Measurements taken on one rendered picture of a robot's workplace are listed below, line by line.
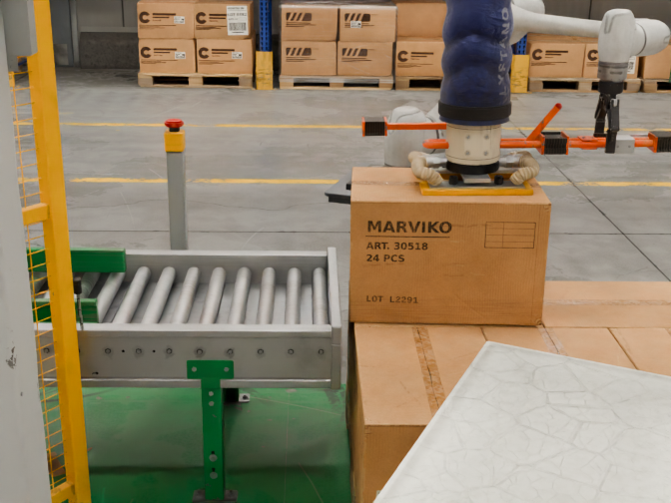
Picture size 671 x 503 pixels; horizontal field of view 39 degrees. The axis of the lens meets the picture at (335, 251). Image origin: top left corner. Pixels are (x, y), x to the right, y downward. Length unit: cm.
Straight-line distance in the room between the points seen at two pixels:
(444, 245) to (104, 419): 145
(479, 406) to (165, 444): 201
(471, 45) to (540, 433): 160
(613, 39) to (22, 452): 201
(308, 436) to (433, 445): 201
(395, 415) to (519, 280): 71
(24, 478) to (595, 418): 125
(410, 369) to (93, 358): 94
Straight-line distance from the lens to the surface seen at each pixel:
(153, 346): 283
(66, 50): 1167
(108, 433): 348
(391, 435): 242
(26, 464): 219
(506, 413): 151
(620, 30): 299
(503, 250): 289
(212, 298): 312
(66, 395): 283
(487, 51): 284
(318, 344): 279
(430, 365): 270
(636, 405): 159
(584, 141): 303
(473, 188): 290
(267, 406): 358
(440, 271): 289
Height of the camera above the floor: 175
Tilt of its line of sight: 20 degrees down
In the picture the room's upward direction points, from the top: 1 degrees clockwise
